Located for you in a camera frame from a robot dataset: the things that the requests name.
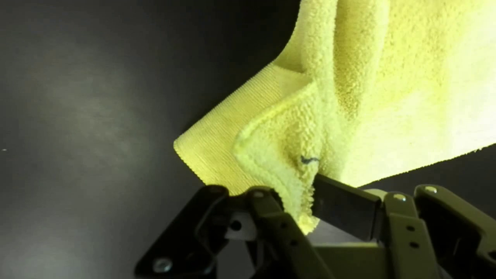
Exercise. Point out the yellow towel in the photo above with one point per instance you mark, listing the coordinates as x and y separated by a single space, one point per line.
388 87

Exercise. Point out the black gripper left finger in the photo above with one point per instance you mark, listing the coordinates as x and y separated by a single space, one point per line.
180 237

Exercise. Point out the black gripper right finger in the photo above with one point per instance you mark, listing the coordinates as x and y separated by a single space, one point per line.
346 206

